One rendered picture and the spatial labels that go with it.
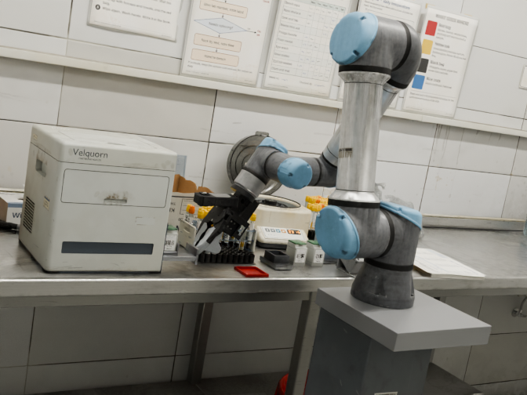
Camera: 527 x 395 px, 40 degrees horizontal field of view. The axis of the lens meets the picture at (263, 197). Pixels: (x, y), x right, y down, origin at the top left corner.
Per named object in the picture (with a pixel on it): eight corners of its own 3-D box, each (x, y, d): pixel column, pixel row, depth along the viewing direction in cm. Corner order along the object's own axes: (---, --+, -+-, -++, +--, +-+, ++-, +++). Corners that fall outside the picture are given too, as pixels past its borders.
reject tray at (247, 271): (246, 277, 185) (246, 274, 185) (234, 269, 190) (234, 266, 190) (268, 277, 188) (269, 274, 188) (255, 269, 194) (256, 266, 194)
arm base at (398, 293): (426, 309, 168) (434, 269, 166) (370, 308, 162) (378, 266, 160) (391, 288, 182) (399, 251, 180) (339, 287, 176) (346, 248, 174)
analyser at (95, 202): (45, 273, 160) (61, 140, 155) (17, 239, 183) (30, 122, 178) (171, 273, 177) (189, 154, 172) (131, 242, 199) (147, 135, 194)
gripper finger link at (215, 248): (211, 268, 184) (231, 238, 185) (194, 257, 181) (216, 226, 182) (205, 265, 186) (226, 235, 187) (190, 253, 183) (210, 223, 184)
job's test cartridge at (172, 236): (160, 255, 176) (164, 230, 175) (153, 249, 180) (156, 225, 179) (175, 255, 179) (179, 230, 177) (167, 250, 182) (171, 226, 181)
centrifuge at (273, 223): (248, 248, 216) (255, 208, 214) (217, 223, 243) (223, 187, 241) (318, 252, 226) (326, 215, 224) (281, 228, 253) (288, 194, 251)
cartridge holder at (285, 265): (274, 269, 196) (277, 257, 196) (259, 260, 204) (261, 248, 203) (291, 269, 199) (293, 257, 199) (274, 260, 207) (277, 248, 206)
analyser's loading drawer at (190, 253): (119, 264, 170) (122, 243, 169) (110, 255, 176) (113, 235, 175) (197, 264, 181) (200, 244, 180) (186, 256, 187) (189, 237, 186)
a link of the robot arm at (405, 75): (425, 18, 170) (325, 169, 197) (392, 10, 163) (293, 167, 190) (452, 47, 163) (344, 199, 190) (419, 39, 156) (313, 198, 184)
